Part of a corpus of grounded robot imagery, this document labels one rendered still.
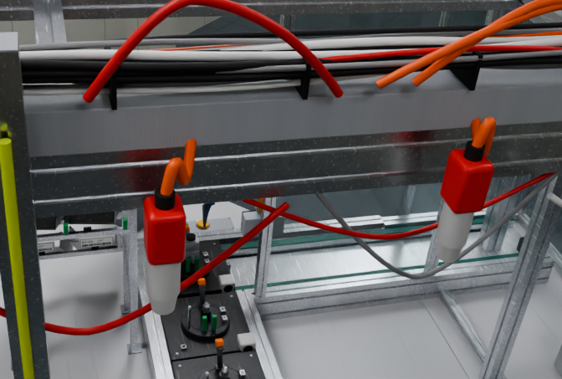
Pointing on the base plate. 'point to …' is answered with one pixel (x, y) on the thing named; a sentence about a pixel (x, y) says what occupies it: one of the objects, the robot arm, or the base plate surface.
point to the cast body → (191, 247)
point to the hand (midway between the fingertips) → (191, 217)
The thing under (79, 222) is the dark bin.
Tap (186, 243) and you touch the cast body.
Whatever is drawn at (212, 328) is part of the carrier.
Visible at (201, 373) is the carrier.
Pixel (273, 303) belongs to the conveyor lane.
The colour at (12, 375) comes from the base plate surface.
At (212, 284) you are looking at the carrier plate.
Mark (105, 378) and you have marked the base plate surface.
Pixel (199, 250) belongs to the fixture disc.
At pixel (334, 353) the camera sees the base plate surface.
